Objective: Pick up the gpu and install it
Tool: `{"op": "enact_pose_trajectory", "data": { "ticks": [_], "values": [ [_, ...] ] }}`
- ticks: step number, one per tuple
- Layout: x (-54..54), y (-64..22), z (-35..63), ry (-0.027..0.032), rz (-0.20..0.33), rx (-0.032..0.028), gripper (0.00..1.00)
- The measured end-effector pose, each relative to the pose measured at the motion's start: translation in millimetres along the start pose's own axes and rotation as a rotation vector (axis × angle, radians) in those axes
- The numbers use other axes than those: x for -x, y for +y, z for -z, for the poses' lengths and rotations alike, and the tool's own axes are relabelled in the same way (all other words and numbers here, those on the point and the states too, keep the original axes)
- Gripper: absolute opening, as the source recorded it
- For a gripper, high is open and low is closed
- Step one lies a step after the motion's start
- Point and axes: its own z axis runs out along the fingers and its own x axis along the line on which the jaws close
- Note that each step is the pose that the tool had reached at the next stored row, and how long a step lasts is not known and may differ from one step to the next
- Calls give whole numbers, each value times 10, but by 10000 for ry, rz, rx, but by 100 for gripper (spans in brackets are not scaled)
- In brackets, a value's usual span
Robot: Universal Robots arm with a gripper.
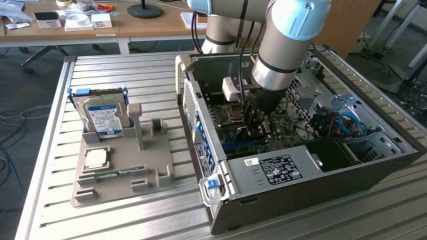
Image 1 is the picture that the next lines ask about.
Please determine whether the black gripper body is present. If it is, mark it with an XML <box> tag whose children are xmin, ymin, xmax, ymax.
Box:
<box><xmin>246</xmin><ymin>87</ymin><xmax>288</xmax><ymax>119</ymax></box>

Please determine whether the black graphics card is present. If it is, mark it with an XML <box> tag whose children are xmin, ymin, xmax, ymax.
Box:
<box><xmin>219</xmin><ymin>124</ymin><xmax>270</xmax><ymax>146</ymax></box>

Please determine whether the CPU socket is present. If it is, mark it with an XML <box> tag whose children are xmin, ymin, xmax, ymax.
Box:
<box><xmin>221</xmin><ymin>102</ymin><xmax>251</xmax><ymax>123</ymax></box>

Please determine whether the RAM stick with white label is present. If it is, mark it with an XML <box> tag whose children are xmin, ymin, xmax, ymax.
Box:
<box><xmin>217</xmin><ymin>121</ymin><xmax>250</xmax><ymax>131</ymax></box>

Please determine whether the green motherboard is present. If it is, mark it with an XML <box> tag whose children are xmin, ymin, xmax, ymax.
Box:
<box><xmin>207</xmin><ymin>87</ymin><xmax>303</xmax><ymax>159</ymax></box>

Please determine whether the blue expansion slot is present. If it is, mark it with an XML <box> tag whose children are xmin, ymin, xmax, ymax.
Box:
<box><xmin>221</xmin><ymin>141</ymin><xmax>259</xmax><ymax>151</ymax></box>

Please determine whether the metal disk bay cage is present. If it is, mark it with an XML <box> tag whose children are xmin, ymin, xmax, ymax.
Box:
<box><xmin>286</xmin><ymin>72</ymin><xmax>368</xmax><ymax>141</ymax></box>

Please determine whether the grey power supply unit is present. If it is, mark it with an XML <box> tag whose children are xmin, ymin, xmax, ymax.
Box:
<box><xmin>217</xmin><ymin>145</ymin><xmax>323</xmax><ymax>196</ymax></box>

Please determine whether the open black PC case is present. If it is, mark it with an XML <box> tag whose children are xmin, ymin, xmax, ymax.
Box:
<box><xmin>175</xmin><ymin>44</ymin><xmax>427</xmax><ymax>236</ymax></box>

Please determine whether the brown cardboard box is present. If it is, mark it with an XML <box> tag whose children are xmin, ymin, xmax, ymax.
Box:
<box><xmin>192</xmin><ymin>11</ymin><xmax>208</xmax><ymax>24</ymax></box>

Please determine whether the wooden cabinet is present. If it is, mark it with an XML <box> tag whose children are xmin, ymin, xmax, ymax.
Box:
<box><xmin>311</xmin><ymin>0</ymin><xmax>383</xmax><ymax>58</ymax></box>

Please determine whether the white paper stack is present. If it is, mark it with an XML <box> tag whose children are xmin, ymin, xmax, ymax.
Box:
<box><xmin>180</xmin><ymin>11</ymin><xmax>208</xmax><ymax>30</ymax></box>

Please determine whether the hard disk in blue caddy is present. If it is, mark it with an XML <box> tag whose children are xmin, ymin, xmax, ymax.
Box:
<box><xmin>67</xmin><ymin>84</ymin><xmax>133</xmax><ymax>139</ymax></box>

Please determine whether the grey parts rack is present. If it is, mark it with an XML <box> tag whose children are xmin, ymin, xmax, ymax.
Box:
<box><xmin>69</xmin><ymin>102</ymin><xmax>176</xmax><ymax>209</ymax></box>

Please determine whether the wooden desk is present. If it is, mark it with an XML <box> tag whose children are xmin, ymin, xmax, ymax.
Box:
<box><xmin>0</xmin><ymin>0</ymin><xmax>303</xmax><ymax>55</ymax></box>

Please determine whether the green RAM stick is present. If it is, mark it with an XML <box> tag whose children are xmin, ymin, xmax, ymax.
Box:
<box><xmin>79</xmin><ymin>165</ymin><xmax>147</xmax><ymax>179</ymax></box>

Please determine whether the silver CPU chip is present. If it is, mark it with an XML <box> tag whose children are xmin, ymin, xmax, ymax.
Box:
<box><xmin>83</xmin><ymin>149</ymin><xmax>111</xmax><ymax>170</ymax></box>

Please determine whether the black round lamp base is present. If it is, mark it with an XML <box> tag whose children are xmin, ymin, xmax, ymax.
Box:
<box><xmin>127</xmin><ymin>0</ymin><xmax>164</xmax><ymax>19</ymax></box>

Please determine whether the white cube box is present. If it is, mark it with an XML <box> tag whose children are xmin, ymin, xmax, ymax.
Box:
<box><xmin>91</xmin><ymin>13</ymin><xmax>113</xmax><ymax>29</ymax></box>

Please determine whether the flat white box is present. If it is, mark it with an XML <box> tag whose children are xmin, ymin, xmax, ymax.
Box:
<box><xmin>64</xmin><ymin>19</ymin><xmax>95</xmax><ymax>32</ymax></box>

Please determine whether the white tape roll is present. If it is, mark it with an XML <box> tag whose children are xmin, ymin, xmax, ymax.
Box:
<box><xmin>65</xmin><ymin>13</ymin><xmax>91</xmax><ymax>26</ymax></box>

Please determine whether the office chair base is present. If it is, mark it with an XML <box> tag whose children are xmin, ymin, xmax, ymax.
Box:
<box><xmin>17</xmin><ymin>44</ymin><xmax>103</xmax><ymax>75</ymax></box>

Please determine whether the white box with black top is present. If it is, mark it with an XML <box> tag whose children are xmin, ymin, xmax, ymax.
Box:
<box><xmin>33</xmin><ymin>11</ymin><xmax>63</xmax><ymax>29</ymax></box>

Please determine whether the white label card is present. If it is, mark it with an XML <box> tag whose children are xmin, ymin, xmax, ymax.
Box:
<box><xmin>4</xmin><ymin>22</ymin><xmax>31</xmax><ymax>30</ymax></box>

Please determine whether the clear plastic bag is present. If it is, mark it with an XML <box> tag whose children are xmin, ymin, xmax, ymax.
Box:
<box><xmin>0</xmin><ymin>1</ymin><xmax>33</xmax><ymax>23</ymax></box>

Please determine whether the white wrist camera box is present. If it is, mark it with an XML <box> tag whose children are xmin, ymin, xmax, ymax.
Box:
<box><xmin>221</xmin><ymin>76</ymin><xmax>255</xmax><ymax>102</ymax></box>

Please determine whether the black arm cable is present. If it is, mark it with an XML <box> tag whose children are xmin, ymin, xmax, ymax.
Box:
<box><xmin>189</xmin><ymin>0</ymin><xmax>264</xmax><ymax>108</ymax></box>

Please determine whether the red wire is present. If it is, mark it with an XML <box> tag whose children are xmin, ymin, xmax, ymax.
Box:
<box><xmin>326</xmin><ymin>115</ymin><xmax>339</xmax><ymax>138</ymax></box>

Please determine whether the black cable behind case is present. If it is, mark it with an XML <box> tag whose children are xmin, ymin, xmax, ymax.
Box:
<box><xmin>310</xmin><ymin>44</ymin><xmax>335</xmax><ymax>54</ymax></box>

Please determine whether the blue wire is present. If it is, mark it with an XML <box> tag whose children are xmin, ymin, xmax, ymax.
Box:
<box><xmin>335</xmin><ymin>112</ymin><xmax>367</xmax><ymax>138</ymax></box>

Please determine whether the grey handle with blue latch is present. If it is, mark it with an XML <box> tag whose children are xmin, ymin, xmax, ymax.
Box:
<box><xmin>197</xmin><ymin>173</ymin><xmax>225</xmax><ymax>206</ymax></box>

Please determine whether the white table frame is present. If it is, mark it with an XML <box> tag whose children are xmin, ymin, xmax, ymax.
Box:
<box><xmin>364</xmin><ymin>0</ymin><xmax>427</xmax><ymax>69</ymax></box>

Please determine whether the white floor cable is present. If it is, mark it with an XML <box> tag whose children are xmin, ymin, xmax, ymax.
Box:
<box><xmin>0</xmin><ymin>104</ymin><xmax>53</xmax><ymax>120</ymax></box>

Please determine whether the blue floor cable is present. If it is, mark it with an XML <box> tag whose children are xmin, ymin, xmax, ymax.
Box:
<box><xmin>0</xmin><ymin>117</ymin><xmax>27</xmax><ymax>216</ymax></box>

